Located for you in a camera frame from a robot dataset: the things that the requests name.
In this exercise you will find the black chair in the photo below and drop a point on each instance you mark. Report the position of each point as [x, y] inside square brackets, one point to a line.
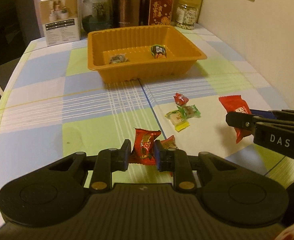
[9, 30]

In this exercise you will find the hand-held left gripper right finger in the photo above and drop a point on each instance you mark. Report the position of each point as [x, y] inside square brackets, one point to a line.
[159, 157]

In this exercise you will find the yellow pale candy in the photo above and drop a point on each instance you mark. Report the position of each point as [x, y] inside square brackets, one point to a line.
[177, 120]

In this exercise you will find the red gold patterned snack packet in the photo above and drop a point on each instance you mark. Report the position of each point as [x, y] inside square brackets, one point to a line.
[144, 146]

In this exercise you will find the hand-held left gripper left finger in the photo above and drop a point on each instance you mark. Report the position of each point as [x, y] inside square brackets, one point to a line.
[123, 155]

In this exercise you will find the clear plastic nut jar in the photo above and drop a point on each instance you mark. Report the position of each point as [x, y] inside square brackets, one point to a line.
[187, 15]

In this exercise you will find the red packet with white print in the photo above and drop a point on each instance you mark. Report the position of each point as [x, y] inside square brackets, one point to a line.
[232, 105]

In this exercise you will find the red gift box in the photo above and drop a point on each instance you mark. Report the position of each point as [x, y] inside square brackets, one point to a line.
[162, 10]

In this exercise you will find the brown metal thermos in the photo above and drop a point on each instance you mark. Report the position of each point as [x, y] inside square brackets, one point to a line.
[128, 7]

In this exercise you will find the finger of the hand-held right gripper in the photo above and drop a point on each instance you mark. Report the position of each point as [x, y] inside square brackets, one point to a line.
[239, 121]
[287, 115]

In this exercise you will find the green black snack packet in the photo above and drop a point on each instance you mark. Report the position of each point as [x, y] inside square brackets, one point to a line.
[158, 51]

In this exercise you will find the checkered tablecloth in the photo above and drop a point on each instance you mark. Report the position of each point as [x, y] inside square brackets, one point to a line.
[49, 117]

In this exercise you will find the green candy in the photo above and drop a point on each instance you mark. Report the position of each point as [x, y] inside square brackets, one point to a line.
[190, 110]

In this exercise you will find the silver grey snack packet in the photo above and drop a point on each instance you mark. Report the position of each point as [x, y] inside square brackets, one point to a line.
[117, 58]

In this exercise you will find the orange plastic tray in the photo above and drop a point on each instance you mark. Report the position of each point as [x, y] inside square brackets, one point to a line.
[137, 73]

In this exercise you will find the green glass jar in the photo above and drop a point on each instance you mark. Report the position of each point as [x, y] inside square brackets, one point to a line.
[98, 15]

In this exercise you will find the small red twisted candy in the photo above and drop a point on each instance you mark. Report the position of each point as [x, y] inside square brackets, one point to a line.
[180, 99]

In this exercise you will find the white product box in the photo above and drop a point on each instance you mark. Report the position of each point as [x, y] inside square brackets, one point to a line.
[59, 17]

